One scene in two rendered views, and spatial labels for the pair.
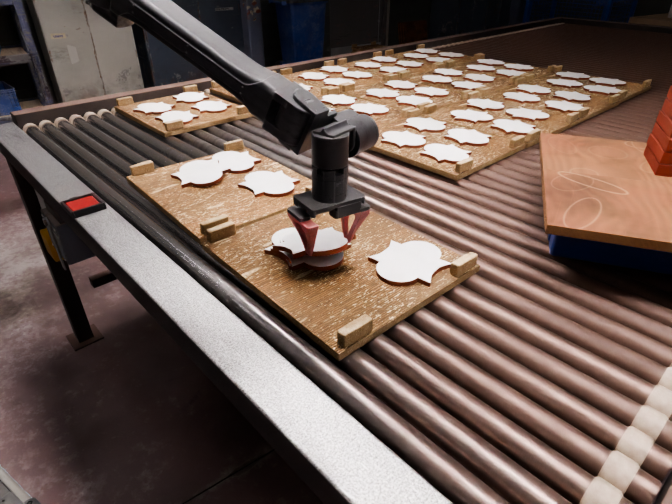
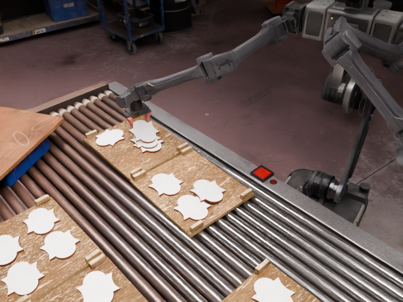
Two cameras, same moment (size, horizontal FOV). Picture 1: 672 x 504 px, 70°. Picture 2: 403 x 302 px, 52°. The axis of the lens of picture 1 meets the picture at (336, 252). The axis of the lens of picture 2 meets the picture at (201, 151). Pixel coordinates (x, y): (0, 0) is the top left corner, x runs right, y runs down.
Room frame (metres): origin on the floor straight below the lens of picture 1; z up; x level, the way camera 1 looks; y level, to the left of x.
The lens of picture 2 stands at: (2.39, 0.32, 2.13)
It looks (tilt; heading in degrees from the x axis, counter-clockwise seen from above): 38 degrees down; 180
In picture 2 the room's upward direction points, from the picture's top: 1 degrees counter-clockwise
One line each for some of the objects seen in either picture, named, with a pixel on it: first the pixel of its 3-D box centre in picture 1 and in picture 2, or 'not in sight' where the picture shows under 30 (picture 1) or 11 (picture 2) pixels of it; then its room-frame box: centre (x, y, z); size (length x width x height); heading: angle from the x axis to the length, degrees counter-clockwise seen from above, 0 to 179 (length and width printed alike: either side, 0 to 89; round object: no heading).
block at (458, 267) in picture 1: (463, 264); (91, 134); (0.71, -0.23, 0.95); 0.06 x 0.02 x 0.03; 131
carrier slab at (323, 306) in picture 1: (335, 256); (136, 144); (0.77, 0.00, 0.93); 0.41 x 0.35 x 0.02; 41
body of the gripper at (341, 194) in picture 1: (329, 185); (136, 104); (0.70, 0.01, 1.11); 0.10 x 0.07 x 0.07; 124
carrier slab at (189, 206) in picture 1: (226, 186); (191, 188); (1.09, 0.27, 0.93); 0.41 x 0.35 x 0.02; 40
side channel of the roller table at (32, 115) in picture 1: (397, 54); not in sight; (3.01, -0.36, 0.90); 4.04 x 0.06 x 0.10; 133
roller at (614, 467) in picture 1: (210, 209); (198, 182); (1.02, 0.30, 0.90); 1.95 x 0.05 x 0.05; 43
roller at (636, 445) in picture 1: (228, 202); (189, 187); (1.06, 0.26, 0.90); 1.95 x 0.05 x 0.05; 43
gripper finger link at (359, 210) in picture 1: (341, 220); (133, 118); (0.71, -0.01, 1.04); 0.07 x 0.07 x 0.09; 34
